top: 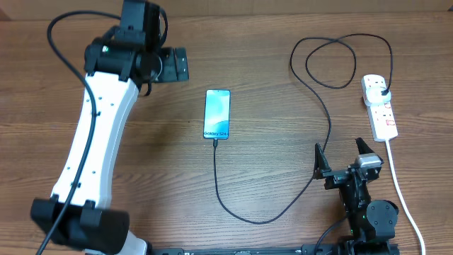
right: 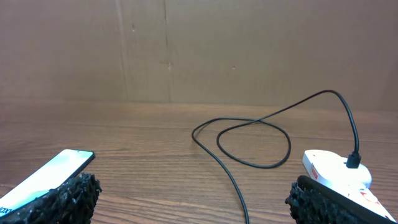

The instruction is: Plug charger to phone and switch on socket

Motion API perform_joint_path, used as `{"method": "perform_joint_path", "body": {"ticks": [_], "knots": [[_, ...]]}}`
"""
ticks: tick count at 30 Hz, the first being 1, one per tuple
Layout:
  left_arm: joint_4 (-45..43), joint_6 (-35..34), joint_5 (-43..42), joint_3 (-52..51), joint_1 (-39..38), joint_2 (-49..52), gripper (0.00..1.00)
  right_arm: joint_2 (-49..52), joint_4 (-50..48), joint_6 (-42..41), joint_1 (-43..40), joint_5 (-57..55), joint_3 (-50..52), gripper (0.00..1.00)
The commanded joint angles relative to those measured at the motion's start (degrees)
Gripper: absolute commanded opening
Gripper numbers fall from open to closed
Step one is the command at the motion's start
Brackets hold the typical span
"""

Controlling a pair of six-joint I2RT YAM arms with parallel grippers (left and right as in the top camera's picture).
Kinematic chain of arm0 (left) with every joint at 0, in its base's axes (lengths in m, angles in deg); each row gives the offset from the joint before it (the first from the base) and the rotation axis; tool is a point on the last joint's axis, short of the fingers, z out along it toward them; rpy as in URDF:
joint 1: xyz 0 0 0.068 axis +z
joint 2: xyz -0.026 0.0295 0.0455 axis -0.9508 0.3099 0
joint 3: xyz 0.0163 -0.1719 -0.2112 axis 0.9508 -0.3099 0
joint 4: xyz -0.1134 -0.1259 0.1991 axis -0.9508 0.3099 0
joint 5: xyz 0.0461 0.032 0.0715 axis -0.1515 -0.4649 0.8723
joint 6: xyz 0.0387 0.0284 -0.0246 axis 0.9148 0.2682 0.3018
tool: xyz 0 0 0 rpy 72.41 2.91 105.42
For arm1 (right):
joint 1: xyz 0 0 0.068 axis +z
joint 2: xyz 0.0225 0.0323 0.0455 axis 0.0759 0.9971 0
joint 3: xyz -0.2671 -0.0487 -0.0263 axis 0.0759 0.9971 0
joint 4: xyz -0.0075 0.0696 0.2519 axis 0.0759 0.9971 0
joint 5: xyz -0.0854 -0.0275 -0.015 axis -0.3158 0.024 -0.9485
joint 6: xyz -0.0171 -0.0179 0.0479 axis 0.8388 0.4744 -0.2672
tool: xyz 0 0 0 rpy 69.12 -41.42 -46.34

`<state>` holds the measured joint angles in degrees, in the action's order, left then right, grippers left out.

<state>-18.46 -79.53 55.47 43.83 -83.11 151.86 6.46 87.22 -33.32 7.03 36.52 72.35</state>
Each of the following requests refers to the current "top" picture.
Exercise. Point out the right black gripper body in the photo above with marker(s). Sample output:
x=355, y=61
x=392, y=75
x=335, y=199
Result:
x=335, y=180

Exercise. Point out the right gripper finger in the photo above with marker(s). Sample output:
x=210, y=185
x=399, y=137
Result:
x=321, y=166
x=362, y=146

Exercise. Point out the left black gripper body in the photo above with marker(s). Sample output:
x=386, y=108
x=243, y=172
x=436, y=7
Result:
x=169, y=70

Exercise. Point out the blue screen Galaxy smartphone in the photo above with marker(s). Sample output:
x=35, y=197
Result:
x=217, y=114

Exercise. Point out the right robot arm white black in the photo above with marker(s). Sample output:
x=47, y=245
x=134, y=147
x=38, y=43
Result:
x=372, y=222

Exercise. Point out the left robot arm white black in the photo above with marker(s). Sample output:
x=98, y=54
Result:
x=118, y=66

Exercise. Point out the white charger plug adapter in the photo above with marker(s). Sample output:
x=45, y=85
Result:
x=374, y=96

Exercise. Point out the white power strip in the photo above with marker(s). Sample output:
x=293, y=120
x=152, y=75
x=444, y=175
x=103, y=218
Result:
x=381, y=117

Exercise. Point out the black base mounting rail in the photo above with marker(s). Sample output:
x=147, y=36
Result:
x=240, y=251

